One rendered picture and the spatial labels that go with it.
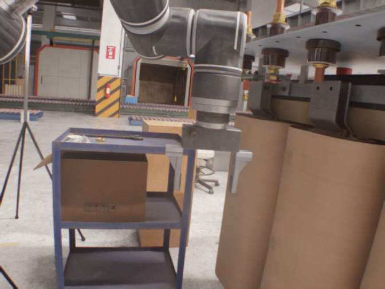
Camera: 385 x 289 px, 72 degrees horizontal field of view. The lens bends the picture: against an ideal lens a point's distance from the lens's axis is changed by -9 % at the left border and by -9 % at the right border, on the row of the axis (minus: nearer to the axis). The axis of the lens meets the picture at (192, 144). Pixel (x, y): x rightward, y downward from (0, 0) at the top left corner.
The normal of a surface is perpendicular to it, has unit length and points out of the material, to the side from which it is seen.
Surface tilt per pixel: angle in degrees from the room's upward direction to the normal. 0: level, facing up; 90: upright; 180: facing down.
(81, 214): 90
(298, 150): 90
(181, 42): 123
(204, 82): 90
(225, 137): 90
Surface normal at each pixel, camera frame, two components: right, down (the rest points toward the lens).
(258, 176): -0.59, 0.08
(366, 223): -0.04, 0.17
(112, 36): 0.30, 0.19
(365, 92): -0.95, -0.04
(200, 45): -0.15, 0.70
